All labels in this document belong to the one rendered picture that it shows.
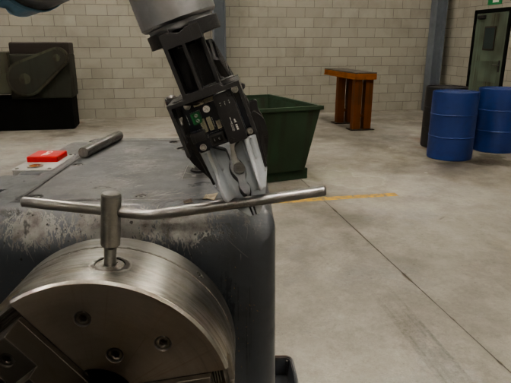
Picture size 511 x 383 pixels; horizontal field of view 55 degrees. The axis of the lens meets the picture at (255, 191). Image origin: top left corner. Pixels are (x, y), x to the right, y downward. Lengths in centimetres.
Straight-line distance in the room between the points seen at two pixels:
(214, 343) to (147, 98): 999
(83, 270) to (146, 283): 7
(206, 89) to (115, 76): 1003
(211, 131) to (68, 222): 32
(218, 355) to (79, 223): 28
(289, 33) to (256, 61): 90
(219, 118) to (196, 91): 4
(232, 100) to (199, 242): 28
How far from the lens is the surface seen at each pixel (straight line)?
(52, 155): 104
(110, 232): 56
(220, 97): 45
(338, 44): 1114
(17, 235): 75
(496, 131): 755
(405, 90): 1188
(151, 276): 58
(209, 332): 57
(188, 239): 69
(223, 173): 53
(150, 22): 47
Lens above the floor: 148
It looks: 17 degrees down
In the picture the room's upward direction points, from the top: straight up
